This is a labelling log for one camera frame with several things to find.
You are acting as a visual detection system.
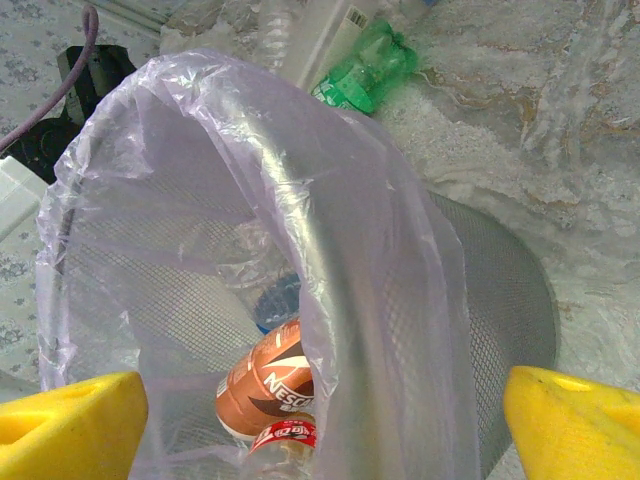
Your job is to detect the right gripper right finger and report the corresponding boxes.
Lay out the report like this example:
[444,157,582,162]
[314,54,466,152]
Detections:
[502,365,640,480]

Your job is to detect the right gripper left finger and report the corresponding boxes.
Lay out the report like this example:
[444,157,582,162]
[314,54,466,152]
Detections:
[0,370,150,480]

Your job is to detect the brown coffee bottle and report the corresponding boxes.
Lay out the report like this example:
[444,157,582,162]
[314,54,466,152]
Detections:
[214,318,317,442]

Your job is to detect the red label bottle orange cap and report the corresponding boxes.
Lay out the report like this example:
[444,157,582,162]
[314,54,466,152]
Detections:
[246,418,320,480]

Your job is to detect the white plastic container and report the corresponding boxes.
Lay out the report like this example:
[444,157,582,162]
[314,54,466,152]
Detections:
[293,0,384,91]

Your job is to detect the clear ribbed plastic bottle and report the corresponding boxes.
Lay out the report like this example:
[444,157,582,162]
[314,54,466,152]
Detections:
[189,214,301,296]

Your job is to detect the clear bottle blue white label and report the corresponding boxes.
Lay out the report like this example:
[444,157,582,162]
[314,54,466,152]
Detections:
[251,272,307,335]

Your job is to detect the green plastic bottle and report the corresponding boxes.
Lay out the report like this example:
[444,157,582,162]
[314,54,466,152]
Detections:
[309,18,421,117]

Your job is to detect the purple plastic bin liner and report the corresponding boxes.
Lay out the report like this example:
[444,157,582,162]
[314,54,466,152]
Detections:
[34,47,481,480]

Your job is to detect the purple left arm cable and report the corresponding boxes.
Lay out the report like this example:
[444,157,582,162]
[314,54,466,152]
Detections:
[0,4,100,154]

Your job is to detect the aluminium corner post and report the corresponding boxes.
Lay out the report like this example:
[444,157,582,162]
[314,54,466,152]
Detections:
[97,0,174,29]

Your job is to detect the grey wire mesh bin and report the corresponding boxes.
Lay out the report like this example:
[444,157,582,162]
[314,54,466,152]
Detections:
[49,169,559,480]

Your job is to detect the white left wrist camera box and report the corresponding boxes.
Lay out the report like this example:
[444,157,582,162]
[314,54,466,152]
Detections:
[0,154,51,242]

